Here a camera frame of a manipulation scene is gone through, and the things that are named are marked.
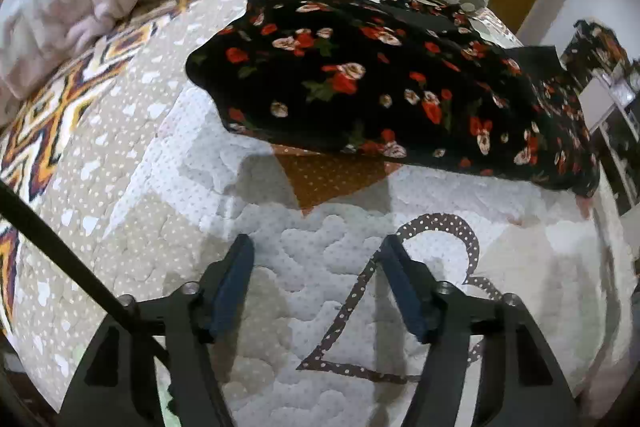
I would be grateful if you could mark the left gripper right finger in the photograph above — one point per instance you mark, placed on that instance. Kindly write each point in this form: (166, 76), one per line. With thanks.
(413, 287)

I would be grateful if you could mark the geometric patterned blanket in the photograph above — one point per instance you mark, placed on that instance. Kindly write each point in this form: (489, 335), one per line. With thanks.
(80, 149)

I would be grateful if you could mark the black red floral garment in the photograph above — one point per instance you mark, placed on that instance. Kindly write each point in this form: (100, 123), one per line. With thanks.
(400, 80)

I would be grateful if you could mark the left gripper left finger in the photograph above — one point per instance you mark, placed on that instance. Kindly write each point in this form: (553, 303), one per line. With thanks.
(224, 287)

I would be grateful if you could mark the quilted heart patchwork bedspread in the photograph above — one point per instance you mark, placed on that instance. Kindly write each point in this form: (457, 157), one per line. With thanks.
(321, 342)

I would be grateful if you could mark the cluttered clothes rack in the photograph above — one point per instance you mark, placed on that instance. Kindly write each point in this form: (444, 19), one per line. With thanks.
(593, 46)

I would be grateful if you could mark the white shelf unit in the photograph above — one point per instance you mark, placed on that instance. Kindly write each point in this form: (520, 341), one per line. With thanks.
(611, 109)

